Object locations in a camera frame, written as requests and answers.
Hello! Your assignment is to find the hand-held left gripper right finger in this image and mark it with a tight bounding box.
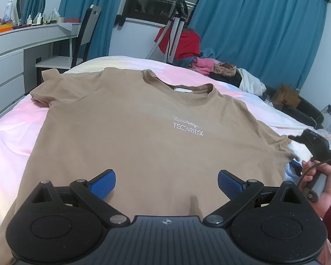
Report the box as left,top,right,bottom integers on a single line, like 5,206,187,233
203,169,307,227

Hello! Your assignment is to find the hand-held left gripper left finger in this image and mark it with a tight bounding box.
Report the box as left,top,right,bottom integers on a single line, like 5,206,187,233
30,169,131,227

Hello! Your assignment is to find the tan t-shirt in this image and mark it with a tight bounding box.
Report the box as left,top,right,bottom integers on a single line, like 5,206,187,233
0,68,301,265

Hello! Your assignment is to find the black armchair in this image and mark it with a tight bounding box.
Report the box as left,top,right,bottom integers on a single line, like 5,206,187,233
283,99,324,129

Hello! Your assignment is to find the brown paper bag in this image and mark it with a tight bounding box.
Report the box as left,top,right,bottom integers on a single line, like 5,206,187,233
273,83,302,109

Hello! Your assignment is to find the white clothing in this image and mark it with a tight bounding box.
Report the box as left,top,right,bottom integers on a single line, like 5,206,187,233
239,68,267,94

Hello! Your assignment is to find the black clothing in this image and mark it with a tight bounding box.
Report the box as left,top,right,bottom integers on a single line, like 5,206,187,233
208,70,243,87

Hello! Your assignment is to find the brown crumpled garment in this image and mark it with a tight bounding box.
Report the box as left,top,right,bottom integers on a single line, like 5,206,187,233
214,63,238,76

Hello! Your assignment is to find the pastel bedsheet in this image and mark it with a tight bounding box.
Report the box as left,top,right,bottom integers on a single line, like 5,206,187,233
0,57,331,254

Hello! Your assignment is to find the wide blue curtain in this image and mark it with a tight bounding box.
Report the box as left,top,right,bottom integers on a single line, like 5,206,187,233
189,0,327,89

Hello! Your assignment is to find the pink clothing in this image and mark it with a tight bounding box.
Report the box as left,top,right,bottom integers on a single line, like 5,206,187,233
189,57,220,76

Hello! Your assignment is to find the blue clothing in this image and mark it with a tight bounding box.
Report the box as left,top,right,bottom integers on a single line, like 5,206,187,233
200,47,217,60

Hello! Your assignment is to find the red garment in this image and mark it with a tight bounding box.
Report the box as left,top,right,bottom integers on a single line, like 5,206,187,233
154,25,201,60

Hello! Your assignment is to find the white dressing table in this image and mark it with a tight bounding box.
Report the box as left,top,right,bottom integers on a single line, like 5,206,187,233
0,22,82,127

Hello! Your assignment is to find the grey chair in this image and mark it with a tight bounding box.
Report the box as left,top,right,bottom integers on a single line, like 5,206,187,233
34,5,102,71

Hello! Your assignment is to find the garment steamer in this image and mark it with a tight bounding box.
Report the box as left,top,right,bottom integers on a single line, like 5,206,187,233
145,0,189,62

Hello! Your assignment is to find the row of cosmetic bottles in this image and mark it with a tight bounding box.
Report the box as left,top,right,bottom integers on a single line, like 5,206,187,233
26,8,64,25

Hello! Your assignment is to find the narrow blue curtain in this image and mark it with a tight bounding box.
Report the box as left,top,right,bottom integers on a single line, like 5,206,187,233
58,0,131,61

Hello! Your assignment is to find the dark window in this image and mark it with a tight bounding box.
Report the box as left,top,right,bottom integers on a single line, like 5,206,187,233
117,0,206,25

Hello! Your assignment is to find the black cable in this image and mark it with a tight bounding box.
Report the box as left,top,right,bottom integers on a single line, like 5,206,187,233
296,146,331,187

